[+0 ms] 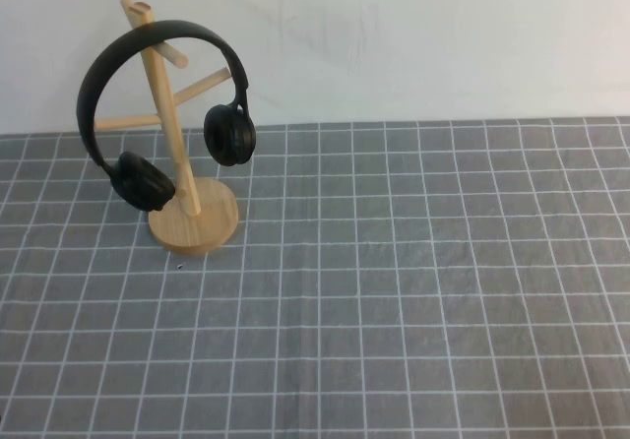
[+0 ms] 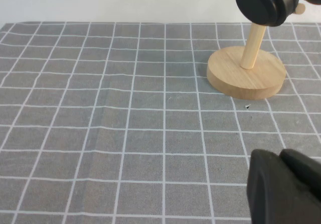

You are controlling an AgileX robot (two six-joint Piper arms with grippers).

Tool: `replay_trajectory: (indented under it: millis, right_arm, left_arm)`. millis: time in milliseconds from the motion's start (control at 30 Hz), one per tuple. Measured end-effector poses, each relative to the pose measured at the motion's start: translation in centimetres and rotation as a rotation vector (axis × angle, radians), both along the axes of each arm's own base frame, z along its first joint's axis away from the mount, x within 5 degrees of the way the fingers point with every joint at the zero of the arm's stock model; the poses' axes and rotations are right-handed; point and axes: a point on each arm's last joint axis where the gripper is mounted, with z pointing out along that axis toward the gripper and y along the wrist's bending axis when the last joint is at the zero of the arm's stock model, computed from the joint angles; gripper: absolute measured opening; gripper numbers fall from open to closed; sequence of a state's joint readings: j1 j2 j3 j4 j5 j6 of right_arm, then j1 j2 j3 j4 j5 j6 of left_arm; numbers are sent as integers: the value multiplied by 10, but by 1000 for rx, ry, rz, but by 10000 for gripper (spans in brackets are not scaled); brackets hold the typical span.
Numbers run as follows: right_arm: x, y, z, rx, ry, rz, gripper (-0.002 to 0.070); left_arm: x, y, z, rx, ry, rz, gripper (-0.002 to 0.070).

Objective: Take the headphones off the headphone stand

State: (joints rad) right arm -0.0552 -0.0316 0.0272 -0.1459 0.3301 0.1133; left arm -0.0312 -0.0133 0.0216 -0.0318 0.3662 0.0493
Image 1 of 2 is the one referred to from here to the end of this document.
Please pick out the black over-ear headphones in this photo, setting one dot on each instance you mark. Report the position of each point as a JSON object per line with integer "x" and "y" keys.
{"x": 91, "y": 92}

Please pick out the wooden peg headphone stand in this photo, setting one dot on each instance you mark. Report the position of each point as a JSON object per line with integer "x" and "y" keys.
{"x": 197, "y": 232}

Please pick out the grey white-checked tablecloth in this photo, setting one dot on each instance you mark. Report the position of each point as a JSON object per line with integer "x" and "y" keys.
{"x": 394, "y": 286}

